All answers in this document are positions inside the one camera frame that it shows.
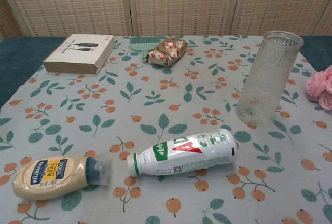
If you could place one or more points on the white AD milk bottle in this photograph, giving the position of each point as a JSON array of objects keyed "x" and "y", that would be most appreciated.
[{"x": 181, "y": 154}]

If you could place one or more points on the floral print tablecloth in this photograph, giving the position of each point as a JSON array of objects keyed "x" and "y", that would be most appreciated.
[{"x": 155, "y": 104}]

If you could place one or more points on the clear glass vase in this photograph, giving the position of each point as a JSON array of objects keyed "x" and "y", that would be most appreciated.
[{"x": 267, "y": 78}]

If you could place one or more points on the Hellmann's mayonnaise squeeze bottle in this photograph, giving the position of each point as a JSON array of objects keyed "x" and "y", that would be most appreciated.
[{"x": 52, "y": 177}]

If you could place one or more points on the gold foil snack packet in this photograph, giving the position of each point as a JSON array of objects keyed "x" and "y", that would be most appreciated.
[{"x": 166, "y": 51}]

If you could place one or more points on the bamboo folding screen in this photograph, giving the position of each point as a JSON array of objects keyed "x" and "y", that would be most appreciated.
[{"x": 77, "y": 1}]

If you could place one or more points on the pink rose bouquet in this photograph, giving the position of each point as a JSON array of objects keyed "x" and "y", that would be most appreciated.
[{"x": 321, "y": 84}]

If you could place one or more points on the mint green hand brush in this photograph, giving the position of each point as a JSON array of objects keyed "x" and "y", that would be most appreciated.
[{"x": 137, "y": 44}]

